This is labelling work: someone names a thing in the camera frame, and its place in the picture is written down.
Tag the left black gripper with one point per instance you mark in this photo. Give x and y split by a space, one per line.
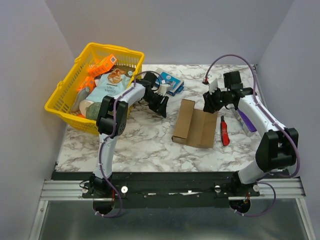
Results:
160 108

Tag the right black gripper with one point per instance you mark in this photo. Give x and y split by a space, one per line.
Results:
215 98

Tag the brown cardboard express box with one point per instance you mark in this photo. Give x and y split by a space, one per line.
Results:
194 127

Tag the red black utility knife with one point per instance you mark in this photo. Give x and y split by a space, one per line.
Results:
225 140

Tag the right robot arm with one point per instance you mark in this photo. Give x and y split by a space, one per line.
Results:
278 146

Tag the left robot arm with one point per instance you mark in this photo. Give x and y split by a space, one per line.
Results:
112 119

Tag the blue razor box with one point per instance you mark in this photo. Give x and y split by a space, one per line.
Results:
176 84

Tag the purple silver box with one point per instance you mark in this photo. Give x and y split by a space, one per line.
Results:
246 124

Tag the orange snack box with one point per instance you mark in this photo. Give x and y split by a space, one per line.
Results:
103 66

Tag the light blue chips bag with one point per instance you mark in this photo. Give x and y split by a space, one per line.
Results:
112 83

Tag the green melon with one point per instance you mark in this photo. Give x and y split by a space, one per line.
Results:
92 111

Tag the orange packet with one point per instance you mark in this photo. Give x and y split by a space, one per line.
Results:
89 82

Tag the white round jar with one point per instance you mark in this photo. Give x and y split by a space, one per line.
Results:
84 105

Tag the beige bottle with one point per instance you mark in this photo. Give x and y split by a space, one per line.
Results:
81 95

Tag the yellow plastic basket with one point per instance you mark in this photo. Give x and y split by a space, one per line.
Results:
63 97

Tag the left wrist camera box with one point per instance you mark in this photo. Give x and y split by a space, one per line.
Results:
163 88

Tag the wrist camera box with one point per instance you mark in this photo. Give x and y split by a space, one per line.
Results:
213 86
163 88

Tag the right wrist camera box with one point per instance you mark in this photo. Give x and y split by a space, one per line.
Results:
213 86

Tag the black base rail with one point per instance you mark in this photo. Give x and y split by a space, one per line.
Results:
166 190

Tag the aluminium frame rail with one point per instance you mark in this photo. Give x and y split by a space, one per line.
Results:
61 190

